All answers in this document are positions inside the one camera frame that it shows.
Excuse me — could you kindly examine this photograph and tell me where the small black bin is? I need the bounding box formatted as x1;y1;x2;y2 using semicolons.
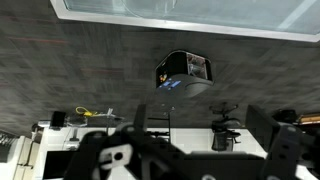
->
50;110;67;130

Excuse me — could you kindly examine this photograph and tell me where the black equipment case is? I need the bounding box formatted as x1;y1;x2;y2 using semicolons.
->
272;108;300;125

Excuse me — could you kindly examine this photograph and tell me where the black office chair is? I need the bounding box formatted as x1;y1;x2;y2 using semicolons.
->
208;102;242;153

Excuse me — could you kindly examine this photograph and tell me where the black box with blue label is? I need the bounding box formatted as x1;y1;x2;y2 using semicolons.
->
154;49;215;99

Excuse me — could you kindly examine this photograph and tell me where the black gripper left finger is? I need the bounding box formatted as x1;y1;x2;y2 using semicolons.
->
63;103;208;180

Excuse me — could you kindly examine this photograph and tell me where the rack of stacked chairs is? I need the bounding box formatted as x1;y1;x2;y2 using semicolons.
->
0;130;18;164

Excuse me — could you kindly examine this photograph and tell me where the black monitor screen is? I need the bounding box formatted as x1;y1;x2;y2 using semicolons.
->
42;150;82;180

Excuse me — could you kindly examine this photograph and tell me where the black metal stand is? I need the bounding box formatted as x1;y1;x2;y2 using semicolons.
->
147;105;176;138

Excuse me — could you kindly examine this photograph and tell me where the yellow cable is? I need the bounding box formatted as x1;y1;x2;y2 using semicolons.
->
75;106;98;118

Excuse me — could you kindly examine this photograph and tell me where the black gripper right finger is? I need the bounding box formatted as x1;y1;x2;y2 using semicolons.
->
244;104;316;180

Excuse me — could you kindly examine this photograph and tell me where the white tripod stand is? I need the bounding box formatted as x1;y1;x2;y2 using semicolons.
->
105;107;116;135

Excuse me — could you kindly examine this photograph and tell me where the yellow wooden item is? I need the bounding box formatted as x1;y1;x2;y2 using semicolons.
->
297;113;320;127

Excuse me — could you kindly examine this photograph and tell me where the clear drinking glass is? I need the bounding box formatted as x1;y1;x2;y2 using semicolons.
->
121;0;178;18

